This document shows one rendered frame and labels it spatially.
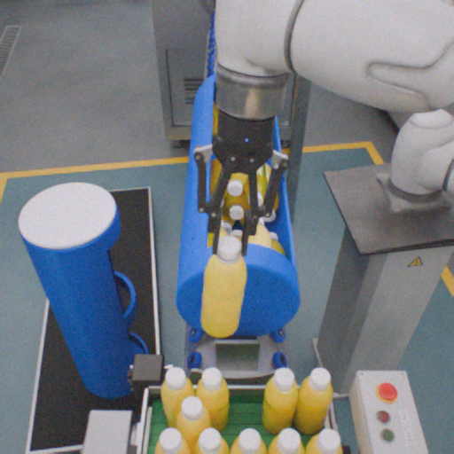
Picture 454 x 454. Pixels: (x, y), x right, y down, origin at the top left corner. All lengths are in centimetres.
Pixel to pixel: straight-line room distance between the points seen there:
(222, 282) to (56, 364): 154
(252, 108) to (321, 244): 224
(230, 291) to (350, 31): 46
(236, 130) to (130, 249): 199
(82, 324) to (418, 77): 138
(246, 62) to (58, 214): 101
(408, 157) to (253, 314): 62
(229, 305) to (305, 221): 214
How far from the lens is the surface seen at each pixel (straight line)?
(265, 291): 109
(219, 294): 81
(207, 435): 97
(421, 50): 48
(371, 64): 49
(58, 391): 218
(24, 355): 251
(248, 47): 57
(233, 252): 76
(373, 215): 151
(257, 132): 63
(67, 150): 362
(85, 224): 144
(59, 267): 146
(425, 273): 170
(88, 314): 162
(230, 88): 61
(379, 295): 171
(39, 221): 150
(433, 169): 143
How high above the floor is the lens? 200
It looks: 45 degrees down
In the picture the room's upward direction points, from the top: straight up
